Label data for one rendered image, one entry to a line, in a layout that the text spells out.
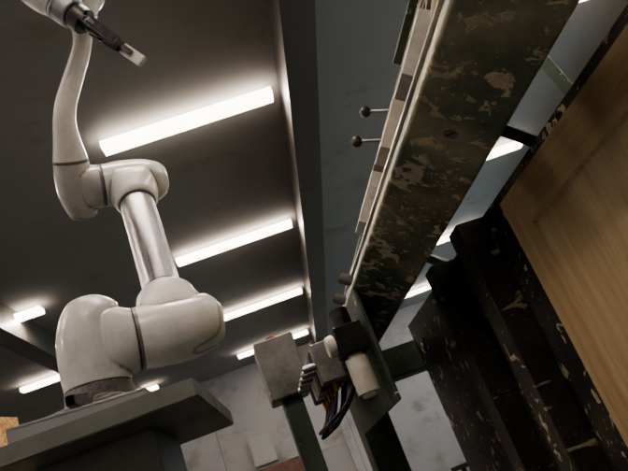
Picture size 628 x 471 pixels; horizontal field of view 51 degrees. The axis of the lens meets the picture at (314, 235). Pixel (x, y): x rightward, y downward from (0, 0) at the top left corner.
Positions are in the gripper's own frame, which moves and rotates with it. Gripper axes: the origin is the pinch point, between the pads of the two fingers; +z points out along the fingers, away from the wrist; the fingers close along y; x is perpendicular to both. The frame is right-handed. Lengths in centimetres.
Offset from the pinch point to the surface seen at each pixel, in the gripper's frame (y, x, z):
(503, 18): -109, 0, 83
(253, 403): 1013, 176, 43
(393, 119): -60, -4, 75
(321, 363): -19, 37, 89
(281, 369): 28, 46, 81
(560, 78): 69, -101, 102
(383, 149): -61, 2, 77
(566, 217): -69, -3, 106
